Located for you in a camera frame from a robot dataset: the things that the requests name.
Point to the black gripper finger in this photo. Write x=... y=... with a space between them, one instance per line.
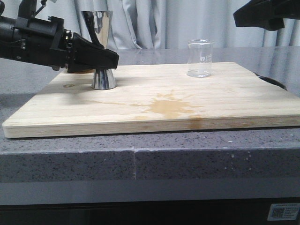
x=267 y=14

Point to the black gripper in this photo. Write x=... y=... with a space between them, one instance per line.
x=47 y=43

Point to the steel double jigger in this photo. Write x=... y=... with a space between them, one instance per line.
x=98 y=24

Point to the glass beaker with liquid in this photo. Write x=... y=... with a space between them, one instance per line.
x=200 y=58

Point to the yellow lemon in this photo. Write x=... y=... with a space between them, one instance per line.
x=85 y=71

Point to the grey curtain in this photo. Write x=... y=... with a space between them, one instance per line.
x=170 y=24

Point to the wooden cutting board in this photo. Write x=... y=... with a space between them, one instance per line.
x=154 y=98

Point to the white QR code label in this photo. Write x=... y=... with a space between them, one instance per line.
x=283 y=212

